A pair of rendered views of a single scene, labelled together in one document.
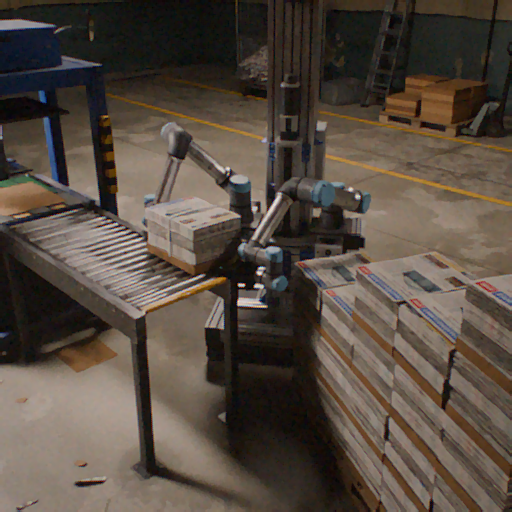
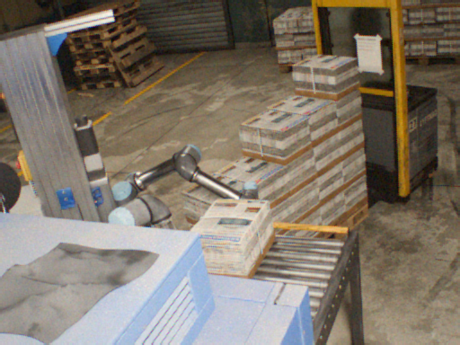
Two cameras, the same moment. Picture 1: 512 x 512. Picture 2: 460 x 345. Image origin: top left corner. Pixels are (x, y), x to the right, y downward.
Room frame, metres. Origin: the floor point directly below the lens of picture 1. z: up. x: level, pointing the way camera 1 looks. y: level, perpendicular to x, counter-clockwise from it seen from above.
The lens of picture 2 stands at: (3.52, 2.41, 2.31)
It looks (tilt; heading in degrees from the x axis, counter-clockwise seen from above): 25 degrees down; 250
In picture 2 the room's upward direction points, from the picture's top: 10 degrees counter-clockwise
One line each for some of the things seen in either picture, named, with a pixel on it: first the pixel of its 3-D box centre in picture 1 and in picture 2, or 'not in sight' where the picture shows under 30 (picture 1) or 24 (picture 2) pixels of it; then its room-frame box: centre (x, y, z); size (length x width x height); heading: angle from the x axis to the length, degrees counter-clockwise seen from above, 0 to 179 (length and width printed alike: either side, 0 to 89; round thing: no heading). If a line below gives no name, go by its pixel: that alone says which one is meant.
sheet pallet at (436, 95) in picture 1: (434, 103); not in sight; (8.86, -2.44, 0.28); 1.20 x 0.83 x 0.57; 43
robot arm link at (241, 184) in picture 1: (239, 189); not in sight; (3.26, 0.08, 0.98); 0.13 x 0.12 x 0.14; 21
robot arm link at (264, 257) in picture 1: (270, 259); (250, 193); (2.54, -0.07, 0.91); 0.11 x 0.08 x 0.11; 53
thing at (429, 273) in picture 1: (417, 275); (275, 120); (2.08, -0.59, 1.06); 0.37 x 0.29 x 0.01; 111
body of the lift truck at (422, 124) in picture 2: not in sight; (389, 135); (0.77, -1.08, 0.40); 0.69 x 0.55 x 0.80; 110
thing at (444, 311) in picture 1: (478, 311); (298, 104); (1.81, -0.72, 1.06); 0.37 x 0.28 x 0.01; 109
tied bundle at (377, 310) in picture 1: (417, 302); (275, 137); (2.08, -0.60, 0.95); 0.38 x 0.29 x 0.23; 111
